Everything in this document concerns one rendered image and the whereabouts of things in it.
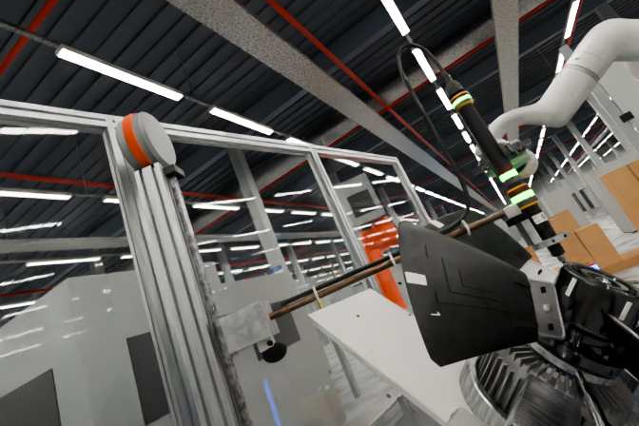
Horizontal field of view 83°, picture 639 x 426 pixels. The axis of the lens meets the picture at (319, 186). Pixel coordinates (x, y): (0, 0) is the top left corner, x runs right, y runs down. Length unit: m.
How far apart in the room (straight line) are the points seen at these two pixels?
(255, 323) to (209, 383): 0.13
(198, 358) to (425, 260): 0.48
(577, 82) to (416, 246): 0.69
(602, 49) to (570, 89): 0.11
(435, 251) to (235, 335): 0.42
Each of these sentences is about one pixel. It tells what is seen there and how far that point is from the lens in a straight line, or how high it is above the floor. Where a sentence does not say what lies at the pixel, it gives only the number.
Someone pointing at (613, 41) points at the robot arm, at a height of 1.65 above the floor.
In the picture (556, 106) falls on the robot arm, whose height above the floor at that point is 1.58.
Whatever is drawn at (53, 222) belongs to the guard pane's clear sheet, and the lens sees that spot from 0.97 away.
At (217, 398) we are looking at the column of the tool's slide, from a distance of 0.80.
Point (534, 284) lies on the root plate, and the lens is 0.70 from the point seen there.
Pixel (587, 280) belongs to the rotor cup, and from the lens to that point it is 0.72.
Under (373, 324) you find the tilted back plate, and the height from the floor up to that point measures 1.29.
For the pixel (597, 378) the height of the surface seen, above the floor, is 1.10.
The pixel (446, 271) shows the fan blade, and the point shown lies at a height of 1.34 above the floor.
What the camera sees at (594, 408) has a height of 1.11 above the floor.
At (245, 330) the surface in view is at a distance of 0.77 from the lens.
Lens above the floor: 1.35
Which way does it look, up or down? 18 degrees up
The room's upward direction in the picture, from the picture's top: 24 degrees counter-clockwise
